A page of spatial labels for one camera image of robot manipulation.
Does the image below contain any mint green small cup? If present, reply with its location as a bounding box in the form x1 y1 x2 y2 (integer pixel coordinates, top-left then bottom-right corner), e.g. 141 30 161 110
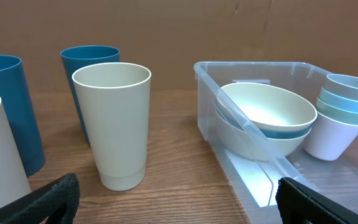
316 97 358 125

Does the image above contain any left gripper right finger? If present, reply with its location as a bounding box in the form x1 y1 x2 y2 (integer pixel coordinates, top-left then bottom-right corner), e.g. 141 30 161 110
275 177 358 224

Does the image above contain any dark blue tall cup rear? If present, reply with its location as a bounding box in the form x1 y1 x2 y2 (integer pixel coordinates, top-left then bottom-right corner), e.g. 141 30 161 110
60 45 121 146

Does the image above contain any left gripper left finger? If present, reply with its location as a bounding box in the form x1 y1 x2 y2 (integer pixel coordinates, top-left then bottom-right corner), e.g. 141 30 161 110
0 173 80 224

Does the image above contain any cream bowl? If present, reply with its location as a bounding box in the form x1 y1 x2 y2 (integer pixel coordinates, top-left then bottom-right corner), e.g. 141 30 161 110
216 82 318 133
213 110 311 161

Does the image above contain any pink small cup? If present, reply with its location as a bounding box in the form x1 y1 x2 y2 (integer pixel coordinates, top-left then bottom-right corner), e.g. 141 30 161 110
303 112 358 161

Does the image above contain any light blue small cup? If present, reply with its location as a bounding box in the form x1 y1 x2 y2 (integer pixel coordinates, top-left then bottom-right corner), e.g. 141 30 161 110
319 88 358 113

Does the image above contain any dark blue bowl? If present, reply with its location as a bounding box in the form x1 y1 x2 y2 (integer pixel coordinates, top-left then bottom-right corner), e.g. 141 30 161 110
216 100 313 139

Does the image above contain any dark blue tall cup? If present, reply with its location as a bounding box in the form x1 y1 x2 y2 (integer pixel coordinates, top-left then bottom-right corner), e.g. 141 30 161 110
60 45 121 146
0 55 45 177

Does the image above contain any dark blue tall cup left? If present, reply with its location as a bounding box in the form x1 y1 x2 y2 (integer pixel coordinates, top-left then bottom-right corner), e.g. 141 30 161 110
0 55 45 177

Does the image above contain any grey small cup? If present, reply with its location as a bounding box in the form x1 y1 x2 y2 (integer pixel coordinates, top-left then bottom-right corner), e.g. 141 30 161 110
323 73 358 101

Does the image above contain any cream tall cup right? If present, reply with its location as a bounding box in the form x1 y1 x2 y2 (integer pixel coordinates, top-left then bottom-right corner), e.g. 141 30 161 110
71 62 152 191

